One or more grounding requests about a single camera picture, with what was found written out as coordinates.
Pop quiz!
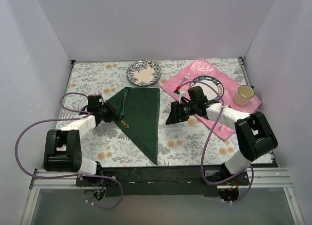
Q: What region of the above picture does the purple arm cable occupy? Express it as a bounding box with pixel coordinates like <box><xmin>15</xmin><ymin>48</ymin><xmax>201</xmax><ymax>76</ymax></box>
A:
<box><xmin>179</xmin><ymin>80</ymin><xmax>254</xmax><ymax>204</ymax></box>
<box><xmin>14</xmin><ymin>92</ymin><xmax>124</xmax><ymax>210</ymax></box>

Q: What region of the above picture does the green rimmed white plate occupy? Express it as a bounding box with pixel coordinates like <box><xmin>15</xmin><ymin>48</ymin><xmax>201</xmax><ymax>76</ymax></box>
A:
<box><xmin>190</xmin><ymin>75</ymin><xmax>225</xmax><ymax>101</ymax></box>

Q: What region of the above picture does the blue floral ceramic plate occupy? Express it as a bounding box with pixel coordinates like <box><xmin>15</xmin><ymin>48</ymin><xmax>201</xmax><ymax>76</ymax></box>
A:
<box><xmin>127</xmin><ymin>60</ymin><xmax>162</xmax><ymax>87</ymax></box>

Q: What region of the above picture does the pink rose placemat cloth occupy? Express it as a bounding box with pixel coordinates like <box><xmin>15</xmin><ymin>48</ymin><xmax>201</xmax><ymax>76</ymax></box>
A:
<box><xmin>160</xmin><ymin>58</ymin><xmax>262</xmax><ymax>141</ymax></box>

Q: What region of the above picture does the cream enamel mug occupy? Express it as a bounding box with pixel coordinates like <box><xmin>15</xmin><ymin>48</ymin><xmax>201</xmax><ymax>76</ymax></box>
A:
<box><xmin>233</xmin><ymin>85</ymin><xmax>255</xmax><ymax>106</ymax></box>

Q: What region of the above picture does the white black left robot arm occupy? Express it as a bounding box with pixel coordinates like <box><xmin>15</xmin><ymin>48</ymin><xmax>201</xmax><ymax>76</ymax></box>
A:
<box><xmin>43</xmin><ymin>94</ymin><xmax>118</xmax><ymax>186</ymax></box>

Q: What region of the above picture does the silver fork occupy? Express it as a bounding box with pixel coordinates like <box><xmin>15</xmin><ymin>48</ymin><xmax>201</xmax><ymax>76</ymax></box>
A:
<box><xmin>179</xmin><ymin>74</ymin><xmax>190</xmax><ymax>87</ymax></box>

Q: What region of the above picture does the aluminium frame rail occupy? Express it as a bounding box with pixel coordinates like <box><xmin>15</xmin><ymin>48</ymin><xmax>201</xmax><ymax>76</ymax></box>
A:
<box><xmin>22</xmin><ymin>166</ymin><xmax>304</xmax><ymax>225</ymax></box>

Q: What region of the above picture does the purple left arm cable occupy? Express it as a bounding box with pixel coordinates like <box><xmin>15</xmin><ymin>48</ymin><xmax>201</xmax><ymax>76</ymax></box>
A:
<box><xmin>14</xmin><ymin>92</ymin><xmax>124</xmax><ymax>210</ymax></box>

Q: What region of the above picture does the dark green cloth napkin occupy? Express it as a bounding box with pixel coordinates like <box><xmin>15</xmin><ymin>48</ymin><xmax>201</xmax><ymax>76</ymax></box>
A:
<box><xmin>107</xmin><ymin>87</ymin><xmax>160</xmax><ymax>164</ymax></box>

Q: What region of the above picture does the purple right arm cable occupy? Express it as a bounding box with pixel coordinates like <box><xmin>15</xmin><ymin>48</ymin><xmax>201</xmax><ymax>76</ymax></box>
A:
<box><xmin>179</xmin><ymin>80</ymin><xmax>254</xmax><ymax>204</ymax></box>

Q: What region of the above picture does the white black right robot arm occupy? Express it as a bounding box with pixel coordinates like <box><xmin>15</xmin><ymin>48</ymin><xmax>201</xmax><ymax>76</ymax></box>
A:
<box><xmin>165</xmin><ymin>86</ymin><xmax>278</xmax><ymax>185</ymax></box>

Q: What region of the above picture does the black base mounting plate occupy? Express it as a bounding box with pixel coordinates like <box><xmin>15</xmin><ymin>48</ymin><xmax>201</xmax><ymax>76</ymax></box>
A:
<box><xmin>75</xmin><ymin>168</ymin><xmax>251</xmax><ymax>198</ymax></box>

